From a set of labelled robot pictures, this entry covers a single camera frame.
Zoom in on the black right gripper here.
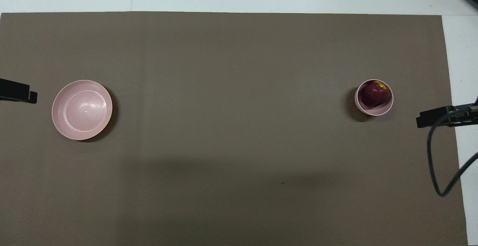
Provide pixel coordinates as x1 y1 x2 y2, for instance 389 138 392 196
416 104 478 129

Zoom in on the brown table mat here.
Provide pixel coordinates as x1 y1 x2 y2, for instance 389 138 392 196
0 12 468 246

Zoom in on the pink plate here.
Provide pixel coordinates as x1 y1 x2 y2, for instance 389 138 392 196
52 80 113 141

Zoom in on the red apple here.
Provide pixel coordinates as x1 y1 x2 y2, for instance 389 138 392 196
360 81 392 108

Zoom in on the pink bowl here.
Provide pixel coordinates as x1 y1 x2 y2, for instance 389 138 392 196
355 79 394 116

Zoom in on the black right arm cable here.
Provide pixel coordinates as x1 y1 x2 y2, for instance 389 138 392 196
427 97 478 197

